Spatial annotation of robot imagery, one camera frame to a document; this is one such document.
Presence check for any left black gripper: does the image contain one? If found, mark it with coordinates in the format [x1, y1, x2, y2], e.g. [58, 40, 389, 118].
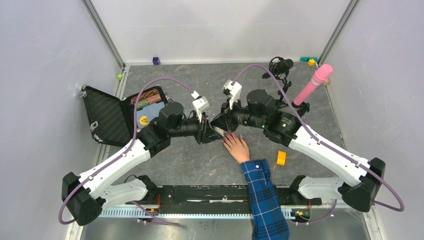
[169, 110, 224, 146]

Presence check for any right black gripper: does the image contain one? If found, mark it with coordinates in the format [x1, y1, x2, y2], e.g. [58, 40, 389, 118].
[211, 96, 266, 132]

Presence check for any small nail polish bottle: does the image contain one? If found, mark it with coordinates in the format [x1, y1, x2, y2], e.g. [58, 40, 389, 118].
[216, 130, 226, 139]

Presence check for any blue plaid sleeve forearm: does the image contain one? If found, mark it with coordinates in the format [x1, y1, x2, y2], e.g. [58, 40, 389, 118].
[240, 159, 290, 240]

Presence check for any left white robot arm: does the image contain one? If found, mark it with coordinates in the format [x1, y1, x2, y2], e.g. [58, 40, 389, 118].
[58, 102, 224, 226]

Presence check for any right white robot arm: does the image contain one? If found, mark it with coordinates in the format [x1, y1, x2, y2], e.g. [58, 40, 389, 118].
[212, 89, 386, 213]

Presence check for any person hand with painted nails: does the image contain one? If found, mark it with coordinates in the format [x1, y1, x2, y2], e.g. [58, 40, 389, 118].
[223, 132, 251, 164]

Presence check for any yellow block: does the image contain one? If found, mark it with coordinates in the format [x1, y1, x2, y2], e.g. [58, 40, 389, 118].
[276, 151, 287, 166]

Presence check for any black microphone on tripod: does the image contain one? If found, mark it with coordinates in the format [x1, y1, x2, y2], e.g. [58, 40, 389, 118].
[262, 56, 294, 109]

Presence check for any purple cube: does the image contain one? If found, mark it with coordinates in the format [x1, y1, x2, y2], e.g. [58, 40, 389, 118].
[152, 56, 161, 66]

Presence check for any black poker chip case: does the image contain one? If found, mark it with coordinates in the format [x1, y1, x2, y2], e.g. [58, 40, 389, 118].
[80, 85, 169, 147]

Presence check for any teal block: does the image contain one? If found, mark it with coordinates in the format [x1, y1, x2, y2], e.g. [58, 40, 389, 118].
[299, 56, 319, 62]

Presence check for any small yellow cube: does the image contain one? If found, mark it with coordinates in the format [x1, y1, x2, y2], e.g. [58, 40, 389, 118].
[307, 58, 316, 66]

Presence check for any pink foam cylinder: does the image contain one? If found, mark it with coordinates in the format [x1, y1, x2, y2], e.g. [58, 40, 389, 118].
[292, 64, 333, 106]

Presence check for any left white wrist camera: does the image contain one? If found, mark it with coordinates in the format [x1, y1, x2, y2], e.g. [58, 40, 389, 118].
[191, 90, 211, 123]

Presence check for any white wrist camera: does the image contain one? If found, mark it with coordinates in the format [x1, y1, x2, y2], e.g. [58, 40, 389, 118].
[222, 79, 242, 110]
[191, 90, 211, 123]

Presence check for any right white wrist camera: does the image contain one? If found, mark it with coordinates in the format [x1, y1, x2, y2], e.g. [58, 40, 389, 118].
[222, 79, 242, 110]

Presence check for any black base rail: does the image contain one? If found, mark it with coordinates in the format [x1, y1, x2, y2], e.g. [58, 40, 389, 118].
[122, 184, 312, 216]

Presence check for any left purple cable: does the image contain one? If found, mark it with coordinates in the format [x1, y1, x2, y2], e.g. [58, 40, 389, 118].
[58, 77, 201, 225]

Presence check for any purple cable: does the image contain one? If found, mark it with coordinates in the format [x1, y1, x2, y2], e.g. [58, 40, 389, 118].
[231, 63, 405, 213]
[58, 77, 201, 225]

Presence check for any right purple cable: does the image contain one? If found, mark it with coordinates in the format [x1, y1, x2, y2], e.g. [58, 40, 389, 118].
[231, 63, 405, 213]

